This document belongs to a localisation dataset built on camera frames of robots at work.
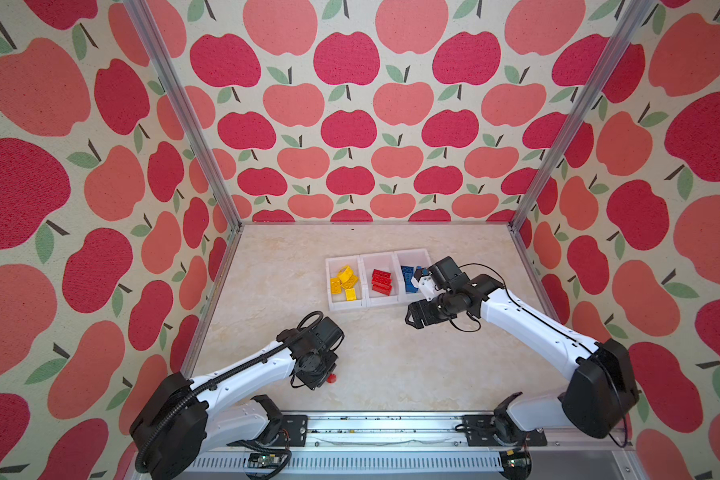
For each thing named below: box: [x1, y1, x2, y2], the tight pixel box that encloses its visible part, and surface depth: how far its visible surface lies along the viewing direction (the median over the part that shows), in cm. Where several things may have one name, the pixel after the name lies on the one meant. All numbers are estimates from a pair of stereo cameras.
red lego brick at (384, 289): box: [372, 282, 393, 296], surface depth 102 cm
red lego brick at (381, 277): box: [371, 269, 393, 285], surface depth 105 cm
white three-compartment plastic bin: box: [325, 248, 433, 312], surface depth 102 cm
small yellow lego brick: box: [330, 277, 342, 295], surface depth 103 cm
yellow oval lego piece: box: [336, 265, 354, 283], surface depth 103 cm
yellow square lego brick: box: [341, 274, 359, 289], surface depth 103 cm
